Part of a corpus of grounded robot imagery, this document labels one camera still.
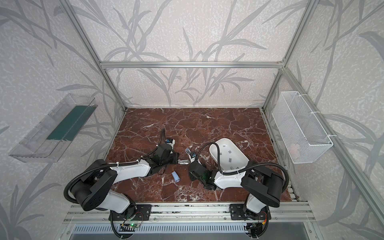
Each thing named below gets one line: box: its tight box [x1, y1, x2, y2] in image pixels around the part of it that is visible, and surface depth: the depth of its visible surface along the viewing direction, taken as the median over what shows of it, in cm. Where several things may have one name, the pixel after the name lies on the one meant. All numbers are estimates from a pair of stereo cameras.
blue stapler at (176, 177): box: [171, 171, 181, 183], surface depth 86 cm
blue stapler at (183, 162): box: [177, 159, 190, 165], surface depth 93 cm
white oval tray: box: [209, 138, 250, 172], surface depth 93 cm
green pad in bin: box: [46, 104, 98, 141], surface depth 69 cm
